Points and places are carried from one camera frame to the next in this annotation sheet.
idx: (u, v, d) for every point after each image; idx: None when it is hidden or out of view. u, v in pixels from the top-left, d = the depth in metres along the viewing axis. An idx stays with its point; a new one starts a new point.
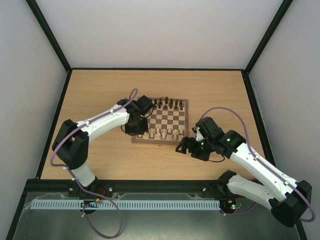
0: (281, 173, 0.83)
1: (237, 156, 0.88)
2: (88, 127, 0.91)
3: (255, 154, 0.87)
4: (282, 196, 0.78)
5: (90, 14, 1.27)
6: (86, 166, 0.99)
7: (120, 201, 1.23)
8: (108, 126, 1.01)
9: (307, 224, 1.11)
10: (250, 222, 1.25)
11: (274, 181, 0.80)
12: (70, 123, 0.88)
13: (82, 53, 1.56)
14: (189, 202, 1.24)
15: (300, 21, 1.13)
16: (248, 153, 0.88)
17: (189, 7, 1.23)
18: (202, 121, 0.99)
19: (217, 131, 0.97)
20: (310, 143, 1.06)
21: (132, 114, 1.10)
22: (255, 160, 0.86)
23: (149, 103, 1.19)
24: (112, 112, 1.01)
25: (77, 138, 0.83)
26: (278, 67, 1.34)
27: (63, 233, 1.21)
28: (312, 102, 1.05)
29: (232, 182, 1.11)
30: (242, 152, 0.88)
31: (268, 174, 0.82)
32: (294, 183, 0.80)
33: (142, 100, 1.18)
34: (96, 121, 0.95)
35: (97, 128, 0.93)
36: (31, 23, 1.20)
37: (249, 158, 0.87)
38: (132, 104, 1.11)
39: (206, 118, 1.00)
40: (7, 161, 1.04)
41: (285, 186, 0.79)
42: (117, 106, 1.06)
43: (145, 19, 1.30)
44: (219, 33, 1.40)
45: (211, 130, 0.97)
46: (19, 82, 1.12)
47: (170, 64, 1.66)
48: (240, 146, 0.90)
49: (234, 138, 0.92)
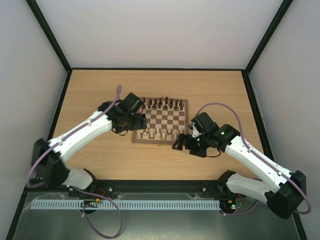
0: (275, 164, 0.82)
1: (231, 149, 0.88)
2: (61, 145, 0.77)
3: (248, 146, 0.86)
4: (276, 187, 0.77)
5: (89, 14, 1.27)
6: (75, 174, 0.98)
7: (120, 201, 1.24)
8: (86, 139, 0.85)
9: (307, 224, 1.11)
10: (250, 222, 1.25)
11: (268, 172, 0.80)
12: (41, 143, 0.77)
13: (83, 53, 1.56)
14: (189, 201, 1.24)
15: (300, 20, 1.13)
16: (242, 145, 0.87)
17: (188, 7, 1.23)
18: (197, 116, 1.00)
19: (212, 125, 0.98)
20: (310, 142, 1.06)
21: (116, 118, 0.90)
22: (249, 152, 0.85)
23: (136, 102, 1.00)
24: (90, 123, 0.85)
25: (49, 159, 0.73)
26: (278, 66, 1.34)
27: (63, 233, 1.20)
28: (312, 101, 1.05)
29: (230, 180, 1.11)
30: (236, 144, 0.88)
31: (262, 165, 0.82)
32: (288, 173, 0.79)
33: (128, 99, 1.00)
34: (71, 137, 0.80)
35: (72, 145, 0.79)
36: (30, 23, 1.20)
37: (243, 150, 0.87)
38: (114, 107, 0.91)
39: (201, 113, 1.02)
40: (7, 161, 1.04)
41: (279, 177, 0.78)
42: (96, 113, 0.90)
43: (145, 18, 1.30)
44: (219, 33, 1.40)
45: (206, 125, 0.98)
46: (19, 81, 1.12)
47: (170, 64, 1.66)
48: (234, 139, 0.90)
49: (228, 131, 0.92)
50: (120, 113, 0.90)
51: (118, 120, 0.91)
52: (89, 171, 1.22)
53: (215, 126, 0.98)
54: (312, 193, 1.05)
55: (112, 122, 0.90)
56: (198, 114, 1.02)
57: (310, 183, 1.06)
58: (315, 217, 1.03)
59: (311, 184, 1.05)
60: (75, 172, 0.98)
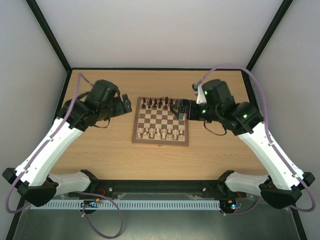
0: (291, 164, 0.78)
1: (250, 138, 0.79)
2: (28, 173, 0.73)
3: (271, 139, 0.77)
4: (287, 188, 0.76)
5: (89, 14, 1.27)
6: (65, 183, 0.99)
7: (120, 201, 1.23)
8: (53, 156, 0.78)
9: (308, 224, 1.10)
10: (251, 222, 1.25)
11: (283, 173, 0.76)
12: (8, 173, 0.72)
13: (83, 53, 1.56)
14: (189, 202, 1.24)
15: (300, 20, 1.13)
16: (264, 137, 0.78)
17: (188, 7, 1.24)
18: (215, 87, 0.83)
19: (229, 101, 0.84)
20: (310, 142, 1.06)
21: (83, 120, 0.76)
22: (270, 146, 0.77)
23: (105, 90, 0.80)
24: (52, 139, 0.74)
25: (20, 191, 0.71)
26: (278, 66, 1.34)
27: (63, 233, 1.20)
28: (312, 101, 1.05)
29: (229, 179, 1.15)
30: (257, 135, 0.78)
31: (279, 164, 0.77)
32: (301, 175, 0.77)
33: (96, 89, 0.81)
34: (35, 160, 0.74)
35: (39, 170, 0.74)
36: (30, 22, 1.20)
37: (264, 142, 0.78)
38: (79, 105, 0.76)
39: (220, 83, 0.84)
40: (7, 161, 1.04)
41: (293, 178, 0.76)
42: (57, 121, 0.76)
43: (145, 18, 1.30)
44: (219, 33, 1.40)
45: (223, 99, 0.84)
46: (18, 80, 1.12)
47: (170, 64, 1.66)
48: (257, 126, 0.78)
49: (251, 114, 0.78)
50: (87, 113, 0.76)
51: (84, 122, 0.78)
52: (88, 171, 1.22)
53: (232, 102, 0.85)
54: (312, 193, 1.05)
55: (78, 126, 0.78)
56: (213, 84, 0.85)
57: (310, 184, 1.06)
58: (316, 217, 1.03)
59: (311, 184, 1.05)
60: (68, 181, 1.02)
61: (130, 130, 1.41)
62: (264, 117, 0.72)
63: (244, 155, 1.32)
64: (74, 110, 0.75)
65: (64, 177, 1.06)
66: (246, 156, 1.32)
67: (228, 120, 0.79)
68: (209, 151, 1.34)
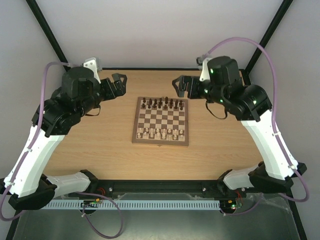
0: (289, 155, 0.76)
1: (255, 126, 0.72)
2: (15, 184, 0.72)
3: (276, 129, 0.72)
4: (281, 178, 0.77)
5: (89, 14, 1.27)
6: (65, 184, 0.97)
7: (120, 201, 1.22)
8: (38, 165, 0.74)
9: (308, 223, 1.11)
10: (251, 222, 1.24)
11: (280, 163, 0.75)
12: None
13: (83, 53, 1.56)
14: (189, 202, 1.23)
15: (300, 20, 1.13)
16: (270, 126, 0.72)
17: (188, 7, 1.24)
18: (224, 66, 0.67)
19: (236, 83, 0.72)
20: (310, 142, 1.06)
21: (59, 123, 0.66)
22: (273, 136, 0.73)
23: (75, 85, 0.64)
24: (29, 149, 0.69)
25: (11, 202, 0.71)
26: (278, 66, 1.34)
27: (63, 233, 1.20)
28: (312, 101, 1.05)
29: (227, 176, 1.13)
30: (263, 124, 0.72)
31: (277, 154, 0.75)
32: (296, 166, 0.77)
33: (65, 82, 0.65)
34: (19, 172, 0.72)
35: (24, 182, 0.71)
36: (30, 23, 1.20)
37: (268, 131, 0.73)
38: (51, 109, 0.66)
39: (229, 61, 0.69)
40: (7, 160, 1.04)
41: (288, 169, 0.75)
42: (33, 129, 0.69)
43: (145, 19, 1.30)
44: (219, 33, 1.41)
45: (231, 80, 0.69)
46: (19, 81, 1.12)
47: (170, 64, 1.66)
48: (264, 113, 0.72)
49: (259, 100, 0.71)
50: (62, 116, 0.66)
51: (61, 126, 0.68)
52: (88, 171, 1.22)
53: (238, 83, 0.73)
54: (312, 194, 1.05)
55: (56, 131, 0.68)
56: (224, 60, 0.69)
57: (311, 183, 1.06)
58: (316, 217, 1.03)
59: (312, 183, 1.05)
60: (66, 183, 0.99)
61: (130, 130, 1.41)
62: (274, 102, 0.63)
63: (245, 155, 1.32)
64: (47, 114, 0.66)
65: (62, 179, 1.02)
66: (246, 156, 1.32)
67: (235, 106, 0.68)
68: (209, 151, 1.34)
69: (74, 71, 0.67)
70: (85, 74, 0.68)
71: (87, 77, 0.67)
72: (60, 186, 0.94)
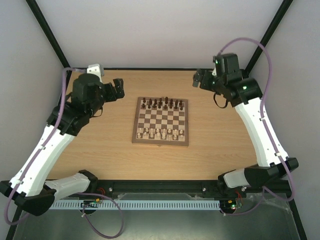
0: (278, 143, 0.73)
1: (243, 108, 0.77)
2: (24, 183, 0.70)
3: (263, 114, 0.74)
4: (266, 164, 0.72)
5: (89, 14, 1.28)
6: (63, 187, 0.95)
7: (121, 201, 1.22)
8: (48, 165, 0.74)
9: (308, 224, 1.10)
10: (251, 222, 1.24)
11: (266, 148, 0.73)
12: (3, 185, 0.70)
13: (83, 53, 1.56)
14: (189, 202, 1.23)
15: (300, 20, 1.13)
16: (257, 111, 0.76)
17: (188, 8, 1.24)
18: (224, 56, 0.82)
19: (236, 73, 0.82)
20: (310, 142, 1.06)
21: (73, 124, 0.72)
22: (261, 120, 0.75)
23: (85, 89, 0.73)
24: (43, 146, 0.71)
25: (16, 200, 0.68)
26: (278, 66, 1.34)
27: (63, 233, 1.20)
28: (312, 101, 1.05)
29: (227, 174, 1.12)
30: (251, 107, 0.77)
31: (264, 139, 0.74)
32: (285, 157, 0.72)
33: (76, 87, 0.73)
34: (29, 170, 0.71)
35: (34, 180, 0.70)
36: (31, 23, 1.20)
37: (256, 116, 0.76)
38: (67, 111, 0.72)
39: (231, 55, 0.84)
40: (7, 161, 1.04)
41: (274, 156, 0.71)
42: (47, 128, 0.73)
43: (145, 19, 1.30)
44: (219, 34, 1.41)
45: (229, 70, 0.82)
46: (19, 81, 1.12)
47: (170, 64, 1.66)
48: (253, 100, 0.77)
49: (251, 88, 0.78)
50: (77, 116, 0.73)
51: (76, 126, 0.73)
52: (87, 171, 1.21)
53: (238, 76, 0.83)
54: (312, 194, 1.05)
55: (69, 131, 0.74)
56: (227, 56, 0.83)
57: (311, 184, 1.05)
58: (316, 217, 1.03)
59: (312, 183, 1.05)
60: (65, 186, 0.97)
61: (130, 130, 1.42)
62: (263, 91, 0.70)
63: (244, 155, 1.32)
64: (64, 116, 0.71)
65: (61, 182, 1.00)
66: (245, 156, 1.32)
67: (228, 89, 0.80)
68: (209, 151, 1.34)
69: (83, 77, 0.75)
70: (93, 79, 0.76)
71: (95, 82, 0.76)
72: (58, 190, 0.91)
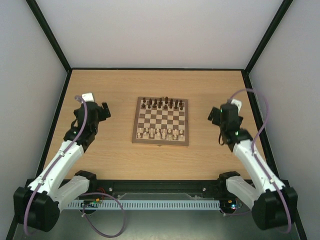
0: (271, 174, 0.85)
1: (238, 148, 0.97)
2: (44, 184, 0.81)
3: (254, 150, 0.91)
4: (262, 191, 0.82)
5: (89, 14, 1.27)
6: (64, 195, 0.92)
7: (125, 201, 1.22)
8: (63, 173, 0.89)
9: (307, 224, 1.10)
10: (251, 222, 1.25)
11: (260, 177, 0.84)
12: (21, 190, 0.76)
13: (83, 53, 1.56)
14: (189, 202, 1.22)
15: (300, 20, 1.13)
16: (249, 149, 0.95)
17: (188, 8, 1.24)
18: (229, 109, 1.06)
19: (235, 123, 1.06)
20: (311, 142, 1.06)
21: (86, 141, 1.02)
22: (252, 155, 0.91)
23: (89, 113, 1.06)
24: (63, 154, 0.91)
25: (38, 200, 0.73)
26: (278, 66, 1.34)
27: (63, 233, 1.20)
28: (312, 101, 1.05)
29: (231, 180, 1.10)
30: (244, 146, 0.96)
31: (258, 170, 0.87)
32: (280, 185, 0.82)
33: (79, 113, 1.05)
34: (49, 174, 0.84)
35: (54, 180, 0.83)
36: (31, 23, 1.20)
37: (248, 153, 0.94)
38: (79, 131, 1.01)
39: (233, 107, 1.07)
40: (7, 161, 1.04)
41: (269, 184, 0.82)
42: (64, 143, 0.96)
43: (145, 19, 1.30)
44: (219, 33, 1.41)
45: (230, 120, 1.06)
46: (18, 81, 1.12)
47: (170, 64, 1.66)
48: (244, 142, 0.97)
49: (243, 135, 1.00)
50: (86, 136, 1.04)
51: (87, 142, 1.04)
52: (84, 171, 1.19)
53: (237, 124, 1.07)
54: (312, 194, 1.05)
55: (83, 146, 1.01)
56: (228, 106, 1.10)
57: (311, 183, 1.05)
58: (315, 218, 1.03)
59: (312, 184, 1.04)
60: (66, 194, 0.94)
61: (130, 130, 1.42)
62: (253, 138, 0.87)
63: None
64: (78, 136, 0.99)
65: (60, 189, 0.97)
66: None
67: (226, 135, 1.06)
68: (209, 151, 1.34)
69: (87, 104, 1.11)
70: (93, 104, 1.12)
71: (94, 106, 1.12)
72: (60, 199, 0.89)
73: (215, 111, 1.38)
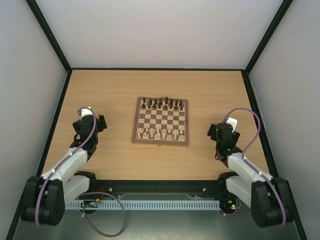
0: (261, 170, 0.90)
1: (231, 161, 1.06)
2: (56, 174, 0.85)
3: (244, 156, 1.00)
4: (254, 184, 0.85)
5: (89, 14, 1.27)
6: (67, 192, 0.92)
7: (125, 201, 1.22)
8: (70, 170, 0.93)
9: (307, 224, 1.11)
10: (251, 222, 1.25)
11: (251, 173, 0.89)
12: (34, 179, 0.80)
13: (83, 53, 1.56)
14: (189, 202, 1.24)
15: (300, 21, 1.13)
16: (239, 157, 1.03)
17: (188, 8, 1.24)
18: (224, 129, 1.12)
19: (229, 142, 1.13)
20: (310, 142, 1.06)
21: (89, 151, 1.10)
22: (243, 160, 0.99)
23: (90, 125, 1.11)
24: (71, 155, 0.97)
25: (50, 186, 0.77)
26: (278, 66, 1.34)
27: (63, 233, 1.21)
28: (312, 101, 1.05)
29: (230, 180, 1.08)
30: (235, 157, 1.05)
31: (248, 169, 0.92)
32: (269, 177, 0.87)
33: (81, 126, 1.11)
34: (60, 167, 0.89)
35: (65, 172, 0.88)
36: (31, 23, 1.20)
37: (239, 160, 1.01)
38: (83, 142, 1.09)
39: (228, 127, 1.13)
40: (7, 161, 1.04)
41: (259, 177, 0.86)
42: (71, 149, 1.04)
43: (145, 20, 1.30)
44: (219, 34, 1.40)
45: (225, 139, 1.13)
46: (19, 81, 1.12)
47: (170, 64, 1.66)
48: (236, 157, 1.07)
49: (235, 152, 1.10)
50: (89, 146, 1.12)
51: (91, 152, 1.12)
52: (83, 171, 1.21)
53: (231, 142, 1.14)
54: (312, 194, 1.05)
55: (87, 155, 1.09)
56: (222, 125, 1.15)
57: (311, 184, 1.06)
58: (315, 218, 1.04)
59: (312, 184, 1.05)
60: (69, 191, 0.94)
61: (130, 130, 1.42)
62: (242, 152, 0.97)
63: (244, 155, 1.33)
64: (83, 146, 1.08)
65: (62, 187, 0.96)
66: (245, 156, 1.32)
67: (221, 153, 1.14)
68: (208, 151, 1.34)
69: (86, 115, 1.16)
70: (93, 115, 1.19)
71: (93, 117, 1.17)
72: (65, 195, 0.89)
73: (213, 127, 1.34)
